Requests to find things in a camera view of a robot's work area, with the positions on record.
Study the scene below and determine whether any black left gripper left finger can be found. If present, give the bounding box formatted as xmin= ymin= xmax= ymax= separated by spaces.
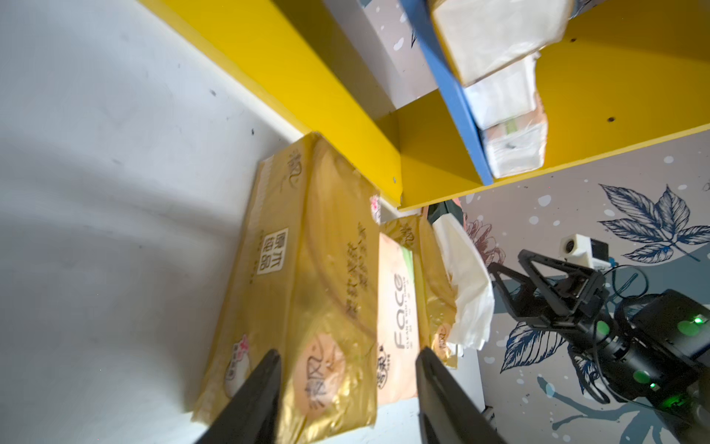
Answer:
xmin=197 ymin=349 xmax=282 ymax=444

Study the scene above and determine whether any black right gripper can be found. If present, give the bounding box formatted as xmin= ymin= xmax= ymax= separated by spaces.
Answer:
xmin=488 ymin=250 xmax=610 ymax=339

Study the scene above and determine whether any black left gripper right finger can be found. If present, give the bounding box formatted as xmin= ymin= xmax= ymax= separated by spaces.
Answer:
xmin=415 ymin=348 xmax=505 ymax=444

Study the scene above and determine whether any white green tissue pack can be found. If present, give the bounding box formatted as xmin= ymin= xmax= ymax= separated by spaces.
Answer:
xmin=463 ymin=52 xmax=541 ymax=130

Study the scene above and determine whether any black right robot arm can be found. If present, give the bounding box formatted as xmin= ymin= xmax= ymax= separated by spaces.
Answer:
xmin=488 ymin=250 xmax=709 ymax=424

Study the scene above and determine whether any yellow shelf unit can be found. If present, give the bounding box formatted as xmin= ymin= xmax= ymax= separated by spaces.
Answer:
xmin=147 ymin=1 xmax=709 ymax=209

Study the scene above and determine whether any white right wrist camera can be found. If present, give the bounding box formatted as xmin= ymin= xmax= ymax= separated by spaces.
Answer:
xmin=560 ymin=234 xmax=612 ymax=271

